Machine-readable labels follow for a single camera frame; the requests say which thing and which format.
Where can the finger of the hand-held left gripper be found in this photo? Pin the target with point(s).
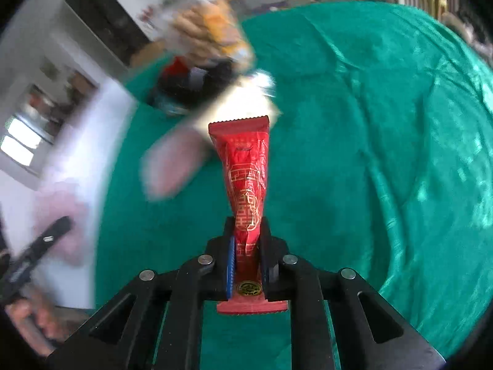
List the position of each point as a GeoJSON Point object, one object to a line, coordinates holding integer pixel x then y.
{"type": "Point", "coordinates": [46, 239]}

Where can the cream tissue pack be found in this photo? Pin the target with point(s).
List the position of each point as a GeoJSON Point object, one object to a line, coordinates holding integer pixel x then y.
{"type": "Point", "coordinates": [238, 104]}

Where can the green tablecloth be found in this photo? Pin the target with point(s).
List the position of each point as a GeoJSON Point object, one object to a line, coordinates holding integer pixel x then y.
{"type": "Point", "coordinates": [366, 162]}

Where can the pink cloth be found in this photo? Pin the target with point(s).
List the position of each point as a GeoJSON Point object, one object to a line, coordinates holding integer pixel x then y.
{"type": "Point", "coordinates": [173, 162]}

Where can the person's left hand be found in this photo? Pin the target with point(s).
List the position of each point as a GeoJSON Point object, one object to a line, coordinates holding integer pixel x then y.
{"type": "Point", "coordinates": [30, 323]}

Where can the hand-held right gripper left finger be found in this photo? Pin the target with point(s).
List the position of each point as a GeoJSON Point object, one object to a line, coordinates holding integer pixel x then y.
{"type": "Point", "coordinates": [231, 266]}

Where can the red yarn ball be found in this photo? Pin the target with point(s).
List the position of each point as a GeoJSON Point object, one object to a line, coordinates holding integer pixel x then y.
{"type": "Point", "coordinates": [177, 67]}

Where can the black plastic bag roll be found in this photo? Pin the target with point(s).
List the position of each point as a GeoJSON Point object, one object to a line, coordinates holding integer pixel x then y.
{"type": "Point", "coordinates": [208, 84]}

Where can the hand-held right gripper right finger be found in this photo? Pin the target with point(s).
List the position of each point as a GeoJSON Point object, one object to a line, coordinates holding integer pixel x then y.
{"type": "Point", "coordinates": [265, 266]}

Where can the clear jar of snack sticks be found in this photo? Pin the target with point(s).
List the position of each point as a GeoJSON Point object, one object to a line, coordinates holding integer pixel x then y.
{"type": "Point", "coordinates": [204, 27]}

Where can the red foil snack packet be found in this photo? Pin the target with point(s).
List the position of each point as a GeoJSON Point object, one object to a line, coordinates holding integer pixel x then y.
{"type": "Point", "coordinates": [246, 185]}

